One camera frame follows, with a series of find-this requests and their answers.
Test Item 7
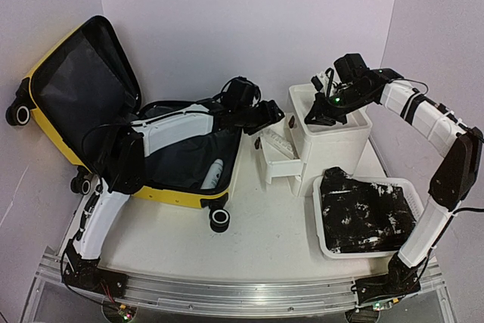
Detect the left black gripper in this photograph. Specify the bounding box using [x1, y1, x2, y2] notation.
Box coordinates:
[237, 100, 284, 137]

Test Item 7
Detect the white cosmetic tube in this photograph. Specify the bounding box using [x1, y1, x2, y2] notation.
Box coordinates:
[263, 129, 297, 160]

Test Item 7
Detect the yellow cartoon print suitcase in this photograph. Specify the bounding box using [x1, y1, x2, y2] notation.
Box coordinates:
[6, 14, 245, 233]

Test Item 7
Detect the white bottle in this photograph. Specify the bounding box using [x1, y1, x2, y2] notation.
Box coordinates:
[200, 159, 224, 190]

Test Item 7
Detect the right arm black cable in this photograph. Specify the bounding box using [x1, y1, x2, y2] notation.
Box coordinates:
[389, 76, 484, 213]

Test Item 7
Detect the white drawer cabinet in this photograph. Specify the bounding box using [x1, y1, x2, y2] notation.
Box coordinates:
[256, 84, 373, 197]

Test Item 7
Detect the black white patterned garment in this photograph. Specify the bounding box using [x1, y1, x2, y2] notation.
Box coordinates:
[319, 167, 417, 254]

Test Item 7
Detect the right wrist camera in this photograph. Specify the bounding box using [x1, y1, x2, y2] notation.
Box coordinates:
[311, 67, 334, 93]

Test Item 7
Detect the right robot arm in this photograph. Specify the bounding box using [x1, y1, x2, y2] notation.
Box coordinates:
[306, 66, 483, 306]

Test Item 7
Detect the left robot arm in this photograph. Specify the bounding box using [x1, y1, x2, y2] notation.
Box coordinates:
[60, 77, 284, 297]

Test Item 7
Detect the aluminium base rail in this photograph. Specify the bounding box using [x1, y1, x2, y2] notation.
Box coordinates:
[21, 250, 455, 322]

